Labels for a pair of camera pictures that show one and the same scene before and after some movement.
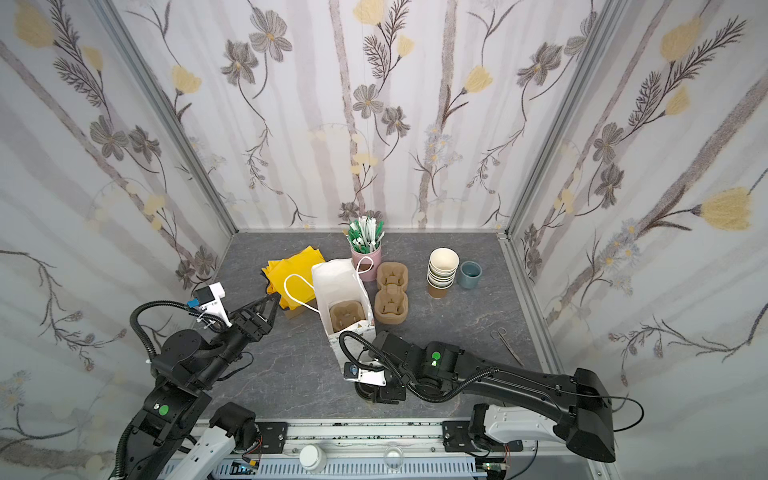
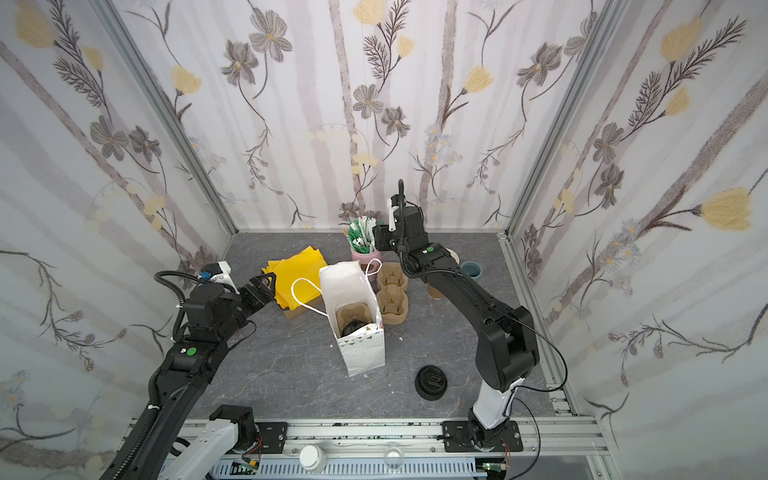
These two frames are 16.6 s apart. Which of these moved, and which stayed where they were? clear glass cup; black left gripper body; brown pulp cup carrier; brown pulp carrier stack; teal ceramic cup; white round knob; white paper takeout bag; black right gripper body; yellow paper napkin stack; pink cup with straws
Moved: black left gripper body; brown pulp cup carrier; white paper takeout bag; black right gripper body
Stayed: yellow paper napkin stack; pink cup with straws; teal ceramic cup; clear glass cup; brown pulp carrier stack; white round knob
